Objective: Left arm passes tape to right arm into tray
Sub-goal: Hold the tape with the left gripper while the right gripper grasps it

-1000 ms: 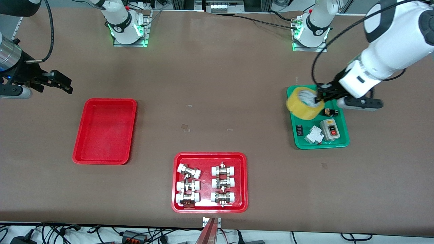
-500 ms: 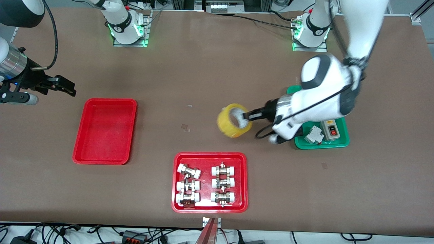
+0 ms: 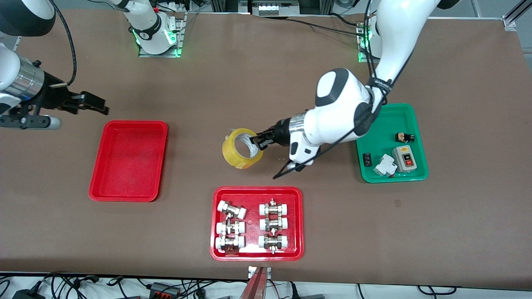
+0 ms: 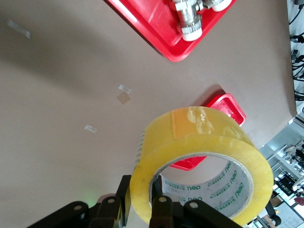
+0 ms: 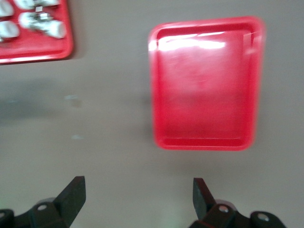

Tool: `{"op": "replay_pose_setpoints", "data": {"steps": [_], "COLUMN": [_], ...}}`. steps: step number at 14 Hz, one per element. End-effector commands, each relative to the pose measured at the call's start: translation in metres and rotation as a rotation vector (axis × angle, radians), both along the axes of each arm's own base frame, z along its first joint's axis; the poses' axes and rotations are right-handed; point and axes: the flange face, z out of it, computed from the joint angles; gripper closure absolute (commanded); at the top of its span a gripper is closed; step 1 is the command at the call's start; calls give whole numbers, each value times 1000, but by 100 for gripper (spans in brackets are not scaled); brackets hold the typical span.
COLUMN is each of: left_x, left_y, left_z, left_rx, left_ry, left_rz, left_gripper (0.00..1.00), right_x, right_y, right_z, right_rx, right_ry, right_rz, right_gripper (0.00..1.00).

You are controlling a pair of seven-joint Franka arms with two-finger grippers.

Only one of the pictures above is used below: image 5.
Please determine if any small red plastic tray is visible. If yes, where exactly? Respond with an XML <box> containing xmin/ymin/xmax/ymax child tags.
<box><xmin>147</xmin><ymin>15</ymin><xmax>266</xmax><ymax>152</ymax></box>

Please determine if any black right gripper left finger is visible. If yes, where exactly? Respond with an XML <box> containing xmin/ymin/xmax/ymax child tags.
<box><xmin>0</xmin><ymin>176</ymin><xmax>86</xmax><ymax>228</ymax></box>

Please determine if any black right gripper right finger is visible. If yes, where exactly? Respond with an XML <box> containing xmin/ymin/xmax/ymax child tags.
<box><xmin>191</xmin><ymin>178</ymin><xmax>288</xmax><ymax>228</ymax></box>

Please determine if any large red plastic tray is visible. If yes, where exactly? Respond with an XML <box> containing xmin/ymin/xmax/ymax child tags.
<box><xmin>0</xmin><ymin>0</ymin><xmax>74</xmax><ymax>65</ymax></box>

